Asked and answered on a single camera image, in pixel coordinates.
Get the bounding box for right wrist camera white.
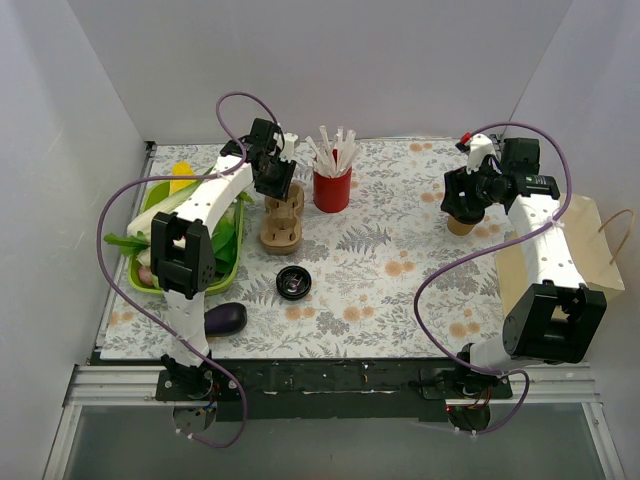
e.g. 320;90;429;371
456;132;496;174

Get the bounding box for red cup holder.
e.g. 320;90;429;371
313;169;352;213

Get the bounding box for green leafy vegetables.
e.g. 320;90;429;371
104;181;236;288

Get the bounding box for spare black cup lid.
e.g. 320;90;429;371
276;265;312;301

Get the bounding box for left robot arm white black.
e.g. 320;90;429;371
151;118;299;400

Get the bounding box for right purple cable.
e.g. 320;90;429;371
413;122;574;435

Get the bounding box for purple eggplant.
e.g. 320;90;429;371
204;302;248;337

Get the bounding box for brown cardboard cup carrier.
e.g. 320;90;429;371
259;181;305;255

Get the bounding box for green plastic basket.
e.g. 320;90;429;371
128;181;253;295

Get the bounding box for brown paper coffee cup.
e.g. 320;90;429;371
447;216;475;237

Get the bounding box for purple cable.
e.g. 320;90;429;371
413;122;574;435
97;91;281;449

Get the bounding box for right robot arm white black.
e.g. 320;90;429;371
441;133;607;398

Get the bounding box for floral table mat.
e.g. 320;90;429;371
99;138;561;360

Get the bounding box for brown paper bag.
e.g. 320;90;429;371
496;194;625;315

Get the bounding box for aluminium frame rail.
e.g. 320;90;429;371
44;363;625;479

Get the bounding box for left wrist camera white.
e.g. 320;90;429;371
275;132;299;162

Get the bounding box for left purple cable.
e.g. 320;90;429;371
97;91;281;449

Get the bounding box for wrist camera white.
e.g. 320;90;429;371
275;132;299;162
456;132;496;174

